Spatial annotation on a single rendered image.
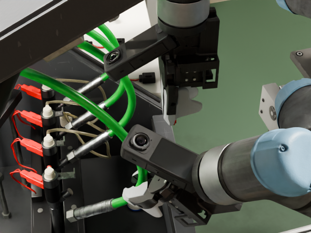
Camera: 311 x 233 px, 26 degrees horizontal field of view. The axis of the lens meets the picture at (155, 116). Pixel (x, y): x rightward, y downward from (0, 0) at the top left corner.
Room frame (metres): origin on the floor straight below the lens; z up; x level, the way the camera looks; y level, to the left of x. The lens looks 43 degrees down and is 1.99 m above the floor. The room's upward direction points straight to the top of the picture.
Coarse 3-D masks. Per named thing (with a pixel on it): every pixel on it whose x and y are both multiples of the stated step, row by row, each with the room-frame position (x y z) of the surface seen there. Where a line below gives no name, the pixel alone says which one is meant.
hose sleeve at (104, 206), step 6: (96, 204) 0.68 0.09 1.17; (102, 204) 0.68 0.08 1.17; (108, 204) 0.67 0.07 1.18; (78, 210) 0.69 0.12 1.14; (84, 210) 0.68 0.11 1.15; (90, 210) 0.68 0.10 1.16; (96, 210) 0.67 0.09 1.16; (102, 210) 0.67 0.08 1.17; (108, 210) 0.67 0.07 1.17; (78, 216) 0.68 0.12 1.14; (84, 216) 0.68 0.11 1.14
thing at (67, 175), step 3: (60, 174) 0.79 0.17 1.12; (63, 174) 0.79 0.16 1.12; (66, 174) 0.79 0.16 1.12; (69, 174) 0.79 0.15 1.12; (72, 174) 0.79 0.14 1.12; (60, 177) 0.78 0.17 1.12; (63, 177) 0.78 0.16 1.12; (66, 177) 0.78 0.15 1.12; (69, 177) 0.78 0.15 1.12; (72, 177) 0.78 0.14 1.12
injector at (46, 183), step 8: (56, 176) 0.78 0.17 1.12; (48, 184) 0.77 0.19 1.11; (56, 184) 0.78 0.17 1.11; (48, 192) 0.77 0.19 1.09; (56, 192) 0.77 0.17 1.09; (64, 192) 0.79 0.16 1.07; (72, 192) 0.79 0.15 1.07; (48, 200) 0.77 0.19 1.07; (56, 200) 0.77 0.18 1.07; (64, 200) 0.78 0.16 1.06; (56, 208) 0.78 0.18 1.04; (56, 216) 0.78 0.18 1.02; (56, 224) 0.78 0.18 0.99; (56, 232) 0.78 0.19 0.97
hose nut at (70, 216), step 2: (74, 208) 0.70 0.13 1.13; (68, 210) 0.70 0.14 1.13; (70, 210) 0.69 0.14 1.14; (72, 210) 0.69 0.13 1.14; (74, 210) 0.69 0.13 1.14; (68, 212) 0.69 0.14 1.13; (70, 212) 0.69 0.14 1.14; (72, 212) 0.69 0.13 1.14; (68, 214) 0.69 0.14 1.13; (70, 214) 0.69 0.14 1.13; (72, 214) 0.69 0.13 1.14; (68, 216) 0.69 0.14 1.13; (70, 216) 0.68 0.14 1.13; (72, 216) 0.68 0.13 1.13; (74, 216) 0.68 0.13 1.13; (68, 218) 0.68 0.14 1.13; (70, 218) 0.68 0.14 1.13; (72, 218) 0.68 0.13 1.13; (74, 218) 0.68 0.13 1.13; (68, 220) 0.68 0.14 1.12; (70, 220) 0.68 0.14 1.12; (72, 220) 0.68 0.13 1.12; (74, 220) 0.68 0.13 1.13; (76, 220) 0.68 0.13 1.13
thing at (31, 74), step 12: (24, 72) 0.70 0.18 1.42; (36, 72) 0.70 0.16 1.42; (48, 84) 0.69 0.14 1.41; (60, 84) 0.69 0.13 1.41; (72, 96) 0.68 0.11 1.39; (84, 96) 0.69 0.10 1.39; (96, 108) 0.68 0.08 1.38; (108, 120) 0.67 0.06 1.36; (120, 132) 0.67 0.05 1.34; (144, 180) 0.66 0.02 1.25; (120, 204) 0.66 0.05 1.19
